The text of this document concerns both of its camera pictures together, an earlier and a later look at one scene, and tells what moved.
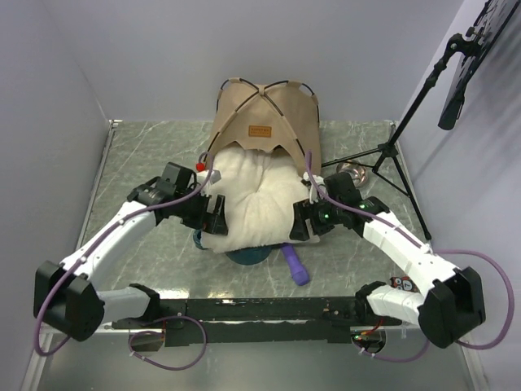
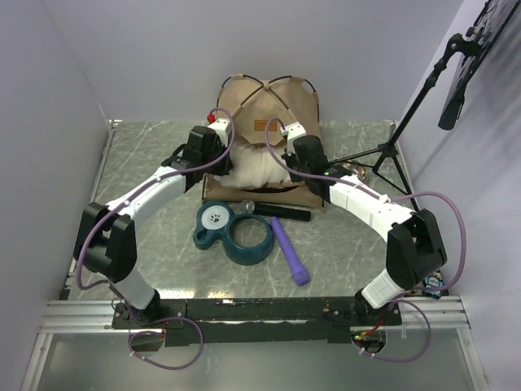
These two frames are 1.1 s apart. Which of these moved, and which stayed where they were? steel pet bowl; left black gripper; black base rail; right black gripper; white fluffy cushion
Moved: white fluffy cushion; right black gripper; left black gripper
Stayed: black base rail; steel pet bowl
